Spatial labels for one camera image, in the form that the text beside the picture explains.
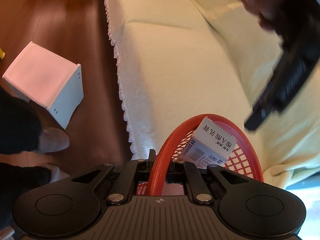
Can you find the white medicine box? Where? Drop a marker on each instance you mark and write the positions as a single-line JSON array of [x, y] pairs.
[[215, 140]]

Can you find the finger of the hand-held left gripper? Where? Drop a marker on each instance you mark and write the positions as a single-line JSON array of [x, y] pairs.
[[256, 120]]

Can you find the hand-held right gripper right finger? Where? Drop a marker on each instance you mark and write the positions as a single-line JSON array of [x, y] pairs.
[[195, 180]]

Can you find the white wooden stool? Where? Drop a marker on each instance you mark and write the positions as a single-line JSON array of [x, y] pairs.
[[42, 80]]

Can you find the small yellow object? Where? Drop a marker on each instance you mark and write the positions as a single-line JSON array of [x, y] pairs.
[[2, 53]]

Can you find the red plastic mesh basket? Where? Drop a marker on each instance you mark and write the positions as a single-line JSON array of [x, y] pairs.
[[165, 145]]

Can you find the grey slipper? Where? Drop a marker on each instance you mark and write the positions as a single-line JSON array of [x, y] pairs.
[[58, 173], [55, 140]]

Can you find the person's dark trouser leg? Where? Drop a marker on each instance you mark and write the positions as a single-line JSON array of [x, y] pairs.
[[17, 122], [17, 187]]

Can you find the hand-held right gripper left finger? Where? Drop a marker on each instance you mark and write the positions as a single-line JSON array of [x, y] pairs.
[[125, 177]]

